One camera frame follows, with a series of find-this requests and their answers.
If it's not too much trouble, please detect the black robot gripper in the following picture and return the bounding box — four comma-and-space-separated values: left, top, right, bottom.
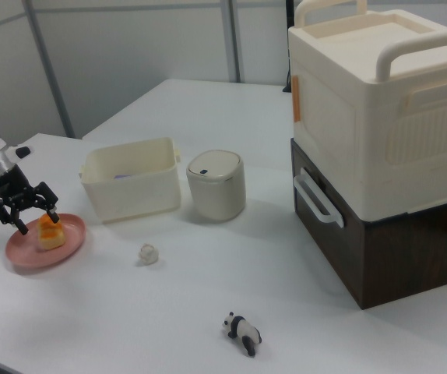
0, 166, 60, 236

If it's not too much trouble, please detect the orange glazed bread loaf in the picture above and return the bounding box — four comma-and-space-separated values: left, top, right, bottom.
36, 213, 67, 252

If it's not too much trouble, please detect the pink round plate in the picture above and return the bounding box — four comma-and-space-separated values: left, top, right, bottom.
5, 213, 87, 268

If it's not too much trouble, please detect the cream open plastic bin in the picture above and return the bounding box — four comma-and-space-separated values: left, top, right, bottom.
79, 136, 182, 224

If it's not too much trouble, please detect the crumpled white paper ball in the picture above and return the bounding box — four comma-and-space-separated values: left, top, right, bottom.
137, 243, 160, 266

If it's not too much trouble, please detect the cream lidded trash can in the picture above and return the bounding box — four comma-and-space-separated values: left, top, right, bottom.
186, 150, 246, 222

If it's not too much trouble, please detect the black white panda figurine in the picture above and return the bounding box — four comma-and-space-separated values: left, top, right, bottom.
220, 311, 262, 357

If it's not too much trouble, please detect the orange tape strip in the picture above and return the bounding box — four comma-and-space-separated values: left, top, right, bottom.
291, 76, 303, 125

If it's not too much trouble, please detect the dark brown drawer cabinet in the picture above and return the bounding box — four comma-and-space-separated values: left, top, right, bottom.
290, 138, 447, 311

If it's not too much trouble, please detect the white drawer handle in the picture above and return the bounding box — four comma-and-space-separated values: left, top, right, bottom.
292, 167, 345, 229

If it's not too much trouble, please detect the cream storage box with handles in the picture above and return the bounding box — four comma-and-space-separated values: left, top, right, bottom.
287, 0, 447, 219

